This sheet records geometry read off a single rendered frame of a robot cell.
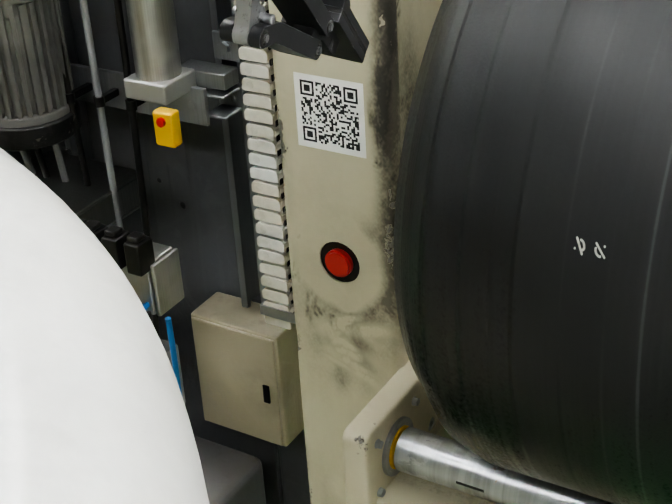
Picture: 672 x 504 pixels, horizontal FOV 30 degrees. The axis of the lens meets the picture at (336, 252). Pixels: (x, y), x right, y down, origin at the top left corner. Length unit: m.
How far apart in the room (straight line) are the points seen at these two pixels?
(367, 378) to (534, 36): 0.52
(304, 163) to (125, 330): 0.97
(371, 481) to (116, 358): 1.00
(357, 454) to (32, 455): 1.00
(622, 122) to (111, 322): 0.65
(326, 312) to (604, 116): 0.51
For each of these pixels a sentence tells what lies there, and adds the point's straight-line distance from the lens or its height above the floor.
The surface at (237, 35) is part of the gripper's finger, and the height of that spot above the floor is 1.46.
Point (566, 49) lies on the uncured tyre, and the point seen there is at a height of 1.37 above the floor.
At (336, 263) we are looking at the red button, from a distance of 1.25.
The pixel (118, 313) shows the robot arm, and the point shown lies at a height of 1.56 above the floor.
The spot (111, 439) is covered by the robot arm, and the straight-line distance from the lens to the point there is 0.23.
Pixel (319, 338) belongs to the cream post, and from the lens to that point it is 1.32.
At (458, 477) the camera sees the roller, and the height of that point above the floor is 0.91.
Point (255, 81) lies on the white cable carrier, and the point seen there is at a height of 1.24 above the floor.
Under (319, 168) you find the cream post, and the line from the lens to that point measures 1.21.
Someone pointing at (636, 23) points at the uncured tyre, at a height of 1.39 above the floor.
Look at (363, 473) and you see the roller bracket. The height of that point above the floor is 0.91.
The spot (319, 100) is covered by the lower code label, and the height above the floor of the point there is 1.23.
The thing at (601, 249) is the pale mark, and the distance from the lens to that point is 0.87.
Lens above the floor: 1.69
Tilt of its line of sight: 30 degrees down
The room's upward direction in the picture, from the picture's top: 4 degrees counter-clockwise
